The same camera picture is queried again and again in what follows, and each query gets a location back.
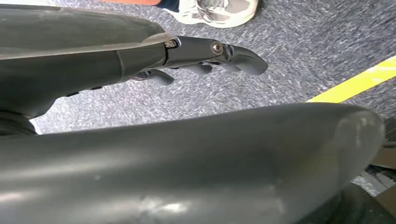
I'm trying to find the yellow floor tape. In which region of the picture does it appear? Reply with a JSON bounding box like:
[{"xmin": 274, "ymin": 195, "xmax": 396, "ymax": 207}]
[{"xmin": 306, "ymin": 56, "xmax": 396, "ymax": 104}]

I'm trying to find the robot left arm ribbed sleeve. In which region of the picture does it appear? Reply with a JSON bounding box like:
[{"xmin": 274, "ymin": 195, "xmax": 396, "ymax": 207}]
[{"xmin": 0, "ymin": 111, "xmax": 38, "ymax": 137}]

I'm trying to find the person's white sneaker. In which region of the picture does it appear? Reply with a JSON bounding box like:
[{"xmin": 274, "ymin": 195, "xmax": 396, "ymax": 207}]
[{"xmin": 163, "ymin": 0, "xmax": 259, "ymax": 29}]

